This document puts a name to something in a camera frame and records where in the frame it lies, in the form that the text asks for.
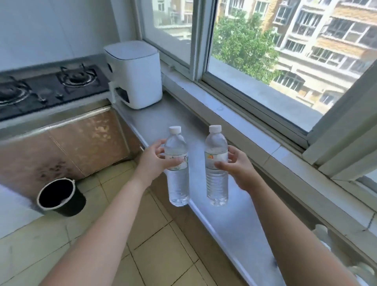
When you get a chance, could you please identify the person's right hand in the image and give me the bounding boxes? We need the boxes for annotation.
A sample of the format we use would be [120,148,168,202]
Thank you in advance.
[213,145,261,192]

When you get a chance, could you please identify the white countertop appliance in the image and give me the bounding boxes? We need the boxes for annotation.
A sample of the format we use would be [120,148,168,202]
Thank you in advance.
[103,41,163,110]

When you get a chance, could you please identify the clear water bottle green label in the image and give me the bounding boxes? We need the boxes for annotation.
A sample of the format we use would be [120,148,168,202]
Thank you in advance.
[164,126,190,207]

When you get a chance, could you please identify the person's left hand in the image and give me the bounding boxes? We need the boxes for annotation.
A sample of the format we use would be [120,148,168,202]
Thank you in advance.
[137,139,170,189]

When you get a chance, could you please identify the white sliding window frame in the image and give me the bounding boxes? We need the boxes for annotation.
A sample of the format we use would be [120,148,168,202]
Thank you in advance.
[134,0,377,183]

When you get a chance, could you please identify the brown kitchen cabinet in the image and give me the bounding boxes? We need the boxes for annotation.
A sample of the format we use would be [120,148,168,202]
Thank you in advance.
[0,107,145,204]

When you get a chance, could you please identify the black stove burner grate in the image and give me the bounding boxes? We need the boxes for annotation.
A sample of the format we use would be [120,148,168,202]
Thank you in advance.
[0,76,32,107]
[56,63,98,89]

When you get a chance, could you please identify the green tree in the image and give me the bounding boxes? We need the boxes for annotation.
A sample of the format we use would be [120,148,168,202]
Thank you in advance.
[212,11,282,86]

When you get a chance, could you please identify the black bucket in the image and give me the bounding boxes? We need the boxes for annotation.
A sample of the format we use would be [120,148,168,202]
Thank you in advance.
[37,178,87,217]

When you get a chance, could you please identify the person's right forearm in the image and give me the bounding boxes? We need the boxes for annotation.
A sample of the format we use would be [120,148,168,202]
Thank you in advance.
[245,179,364,286]

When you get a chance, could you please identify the black gas stove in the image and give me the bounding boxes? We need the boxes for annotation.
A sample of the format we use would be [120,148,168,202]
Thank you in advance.
[0,63,110,122]

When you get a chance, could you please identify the person's left forearm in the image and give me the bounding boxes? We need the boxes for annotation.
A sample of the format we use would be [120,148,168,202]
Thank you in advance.
[40,176,151,286]

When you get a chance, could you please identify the clear water bottle orange label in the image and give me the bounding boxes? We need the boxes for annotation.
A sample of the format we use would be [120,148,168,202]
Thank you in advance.
[204,125,229,207]

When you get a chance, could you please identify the beige apartment building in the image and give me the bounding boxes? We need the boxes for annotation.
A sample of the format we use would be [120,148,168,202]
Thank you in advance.
[217,0,377,116]

